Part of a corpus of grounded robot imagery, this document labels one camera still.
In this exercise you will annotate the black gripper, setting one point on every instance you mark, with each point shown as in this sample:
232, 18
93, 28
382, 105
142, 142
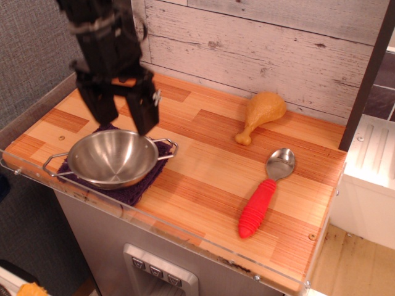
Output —
111, 65

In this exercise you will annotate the steel bowl with handles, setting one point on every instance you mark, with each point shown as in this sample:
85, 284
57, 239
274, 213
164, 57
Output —
114, 159

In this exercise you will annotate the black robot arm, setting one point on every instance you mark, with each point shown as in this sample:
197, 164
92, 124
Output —
79, 12

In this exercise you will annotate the purple cloth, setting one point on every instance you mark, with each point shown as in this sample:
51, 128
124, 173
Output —
128, 195

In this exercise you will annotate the grey toy fridge cabinet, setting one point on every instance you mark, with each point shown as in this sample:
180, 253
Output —
102, 236

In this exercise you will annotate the toy chicken drumstick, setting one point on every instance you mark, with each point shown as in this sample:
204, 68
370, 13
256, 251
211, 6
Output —
264, 107

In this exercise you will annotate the silver dispenser panel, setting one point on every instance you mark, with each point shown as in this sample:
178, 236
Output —
152, 275

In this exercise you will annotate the orange object bottom left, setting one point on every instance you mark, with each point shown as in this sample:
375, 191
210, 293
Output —
32, 289

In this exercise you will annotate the clear acrylic guard rail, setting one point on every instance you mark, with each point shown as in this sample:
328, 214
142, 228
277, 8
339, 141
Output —
197, 200

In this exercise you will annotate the spoon with red handle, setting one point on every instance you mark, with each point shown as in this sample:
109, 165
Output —
279, 165

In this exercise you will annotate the dark vertical post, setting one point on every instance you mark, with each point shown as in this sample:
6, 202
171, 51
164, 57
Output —
376, 58

